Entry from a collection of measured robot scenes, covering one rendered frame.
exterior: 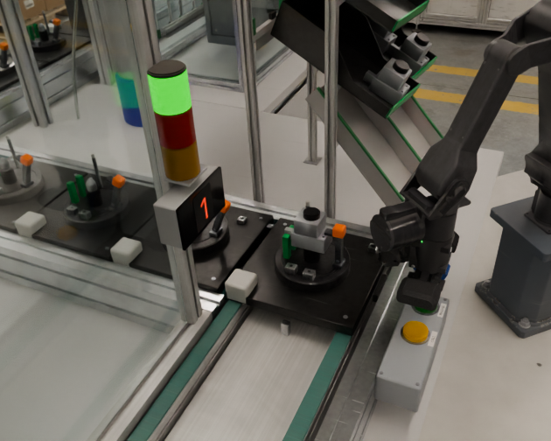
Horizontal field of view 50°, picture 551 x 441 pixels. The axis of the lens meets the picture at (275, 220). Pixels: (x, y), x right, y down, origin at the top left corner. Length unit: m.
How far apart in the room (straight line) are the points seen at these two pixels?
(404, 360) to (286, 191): 0.67
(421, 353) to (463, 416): 0.13
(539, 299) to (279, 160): 0.80
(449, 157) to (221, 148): 0.96
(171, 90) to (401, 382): 0.54
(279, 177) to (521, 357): 0.76
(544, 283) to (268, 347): 0.49
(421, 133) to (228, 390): 0.77
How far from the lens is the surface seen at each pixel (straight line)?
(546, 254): 1.07
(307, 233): 1.04
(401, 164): 1.32
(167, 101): 0.78
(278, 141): 1.74
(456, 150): 0.88
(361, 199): 1.48
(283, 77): 2.15
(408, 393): 0.97
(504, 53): 0.86
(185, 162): 0.82
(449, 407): 1.07
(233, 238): 1.19
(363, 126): 1.29
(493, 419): 1.07
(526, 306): 1.18
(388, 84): 1.16
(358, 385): 0.94
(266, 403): 0.98
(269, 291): 1.07
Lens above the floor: 1.70
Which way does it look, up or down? 36 degrees down
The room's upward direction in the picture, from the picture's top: 3 degrees counter-clockwise
